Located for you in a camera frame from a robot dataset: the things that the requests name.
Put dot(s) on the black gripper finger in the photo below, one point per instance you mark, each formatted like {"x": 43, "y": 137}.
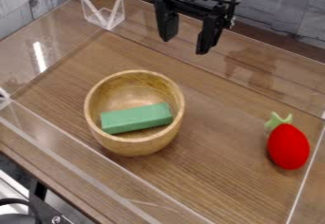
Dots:
{"x": 167, "y": 20}
{"x": 210, "y": 33}

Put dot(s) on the red plush strawberry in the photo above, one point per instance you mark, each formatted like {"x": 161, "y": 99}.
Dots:
{"x": 288, "y": 146}

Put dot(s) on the wooden bowl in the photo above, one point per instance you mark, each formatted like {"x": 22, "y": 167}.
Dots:
{"x": 129, "y": 89}

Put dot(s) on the green rectangular block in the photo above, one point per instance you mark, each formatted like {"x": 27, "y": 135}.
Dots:
{"x": 137, "y": 118}

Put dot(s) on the clear acrylic tray walls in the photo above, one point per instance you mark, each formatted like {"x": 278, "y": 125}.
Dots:
{"x": 213, "y": 177}

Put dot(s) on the clear acrylic corner bracket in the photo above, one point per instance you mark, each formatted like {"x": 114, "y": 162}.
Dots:
{"x": 105, "y": 18}

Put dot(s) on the black table leg frame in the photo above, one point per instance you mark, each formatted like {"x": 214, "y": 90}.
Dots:
{"x": 54, "y": 210}

